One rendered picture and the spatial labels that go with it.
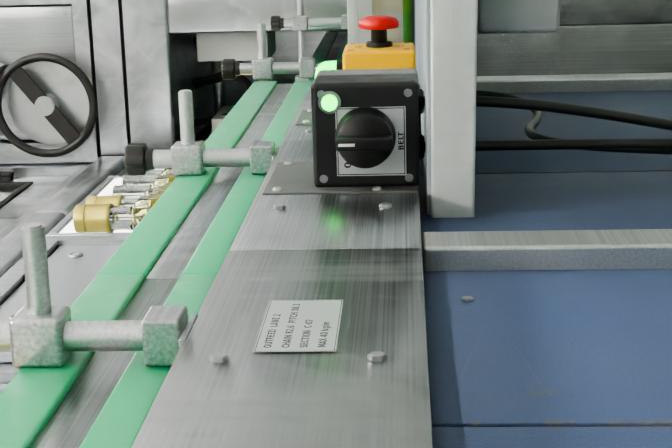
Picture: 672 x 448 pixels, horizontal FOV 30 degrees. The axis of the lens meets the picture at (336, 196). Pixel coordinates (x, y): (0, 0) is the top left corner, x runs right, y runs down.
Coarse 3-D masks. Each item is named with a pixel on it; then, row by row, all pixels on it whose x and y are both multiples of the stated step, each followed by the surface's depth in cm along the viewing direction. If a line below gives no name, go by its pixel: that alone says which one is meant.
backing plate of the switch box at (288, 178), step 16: (272, 176) 99; (288, 176) 98; (304, 176) 98; (272, 192) 93; (288, 192) 93; (304, 192) 93; (320, 192) 93; (336, 192) 93; (352, 192) 93; (368, 192) 93; (384, 192) 93; (400, 192) 92; (416, 192) 92
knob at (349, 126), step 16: (352, 112) 92; (368, 112) 91; (336, 128) 93; (352, 128) 91; (368, 128) 91; (384, 128) 91; (336, 144) 90; (352, 144) 90; (368, 144) 90; (384, 144) 90; (352, 160) 92; (368, 160) 91; (384, 160) 93
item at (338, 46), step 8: (328, 32) 318; (336, 32) 317; (328, 40) 300; (336, 40) 302; (344, 40) 299; (320, 48) 284; (328, 48) 283; (336, 48) 286; (344, 48) 283; (312, 56) 270; (320, 56) 269; (328, 56) 271; (336, 56) 271; (312, 80) 233
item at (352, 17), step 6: (348, 0) 168; (354, 0) 169; (348, 6) 168; (354, 6) 169; (348, 12) 169; (354, 12) 169; (348, 18) 169; (354, 18) 170; (348, 24) 169; (354, 24) 169; (348, 30) 169; (354, 30) 169; (348, 36) 169; (354, 36) 169; (348, 42) 170; (354, 42) 169
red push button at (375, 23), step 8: (368, 16) 123; (376, 16) 123; (384, 16) 123; (360, 24) 122; (368, 24) 121; (376, 24) 121; (384, 24) 121; (392, 24) 122; (376, 32) 123; (384, 32) 123; (376, 40) 123; (384, 40) 123
